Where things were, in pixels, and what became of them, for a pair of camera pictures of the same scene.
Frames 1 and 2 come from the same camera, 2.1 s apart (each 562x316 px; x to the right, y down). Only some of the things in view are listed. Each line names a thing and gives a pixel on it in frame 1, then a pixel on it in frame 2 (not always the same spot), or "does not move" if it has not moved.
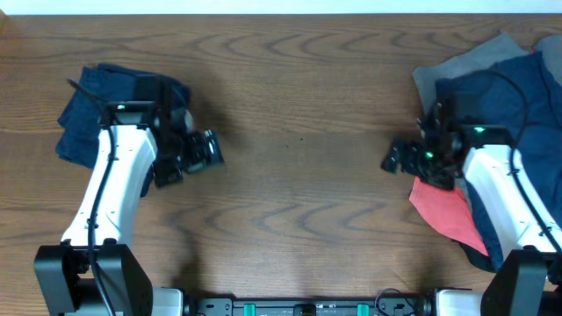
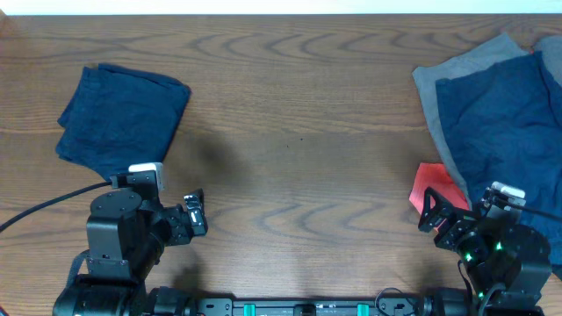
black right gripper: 412,148 to 431,219
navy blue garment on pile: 521,100 does not move
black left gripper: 193,154 to 183,223
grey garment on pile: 484,56 does not move
